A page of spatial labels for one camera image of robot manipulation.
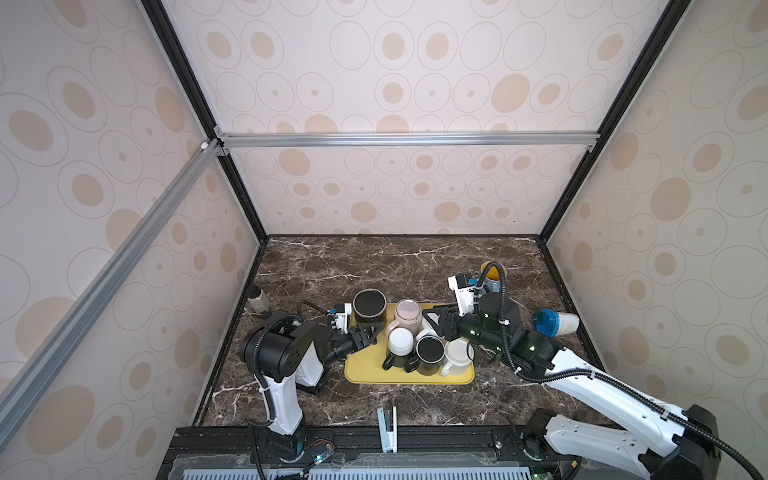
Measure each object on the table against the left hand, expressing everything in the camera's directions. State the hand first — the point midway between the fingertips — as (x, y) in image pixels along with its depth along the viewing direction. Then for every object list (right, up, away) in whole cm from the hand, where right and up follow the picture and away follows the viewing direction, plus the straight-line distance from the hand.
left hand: (386, 327), depth 84 cm
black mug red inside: (+12, -6, -4) cm, 14 cm away
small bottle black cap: (-40, +7, +8) cm, 41 cm away
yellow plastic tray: (-7, -11, +1) cm, 13 cm away
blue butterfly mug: (+33, +13, +10) cm, 37 cm away
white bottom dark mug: (+4, -4, -2) cm, 6 cm away
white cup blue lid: (+49, 0, +5) cm, 49 cm away
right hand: (+11, +7, -12) cm, 17 cm away
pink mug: (+6, +4, +1) cm, 7 cm away
